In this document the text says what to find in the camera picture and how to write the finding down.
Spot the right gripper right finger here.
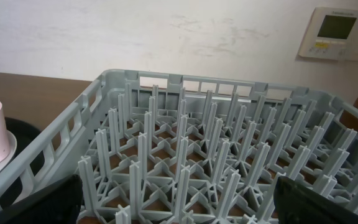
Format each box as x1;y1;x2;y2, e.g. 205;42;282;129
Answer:
273;176;358;224

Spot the white wall control panel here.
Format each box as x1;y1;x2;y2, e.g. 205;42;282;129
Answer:
298;7;358;61

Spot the grey dishwasher rack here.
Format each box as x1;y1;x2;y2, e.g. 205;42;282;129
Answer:
0;70;358;223

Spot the black round tray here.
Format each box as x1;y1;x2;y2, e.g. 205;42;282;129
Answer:
0;117;45;209

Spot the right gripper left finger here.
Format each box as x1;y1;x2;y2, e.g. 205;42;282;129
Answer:
0;174;83;224

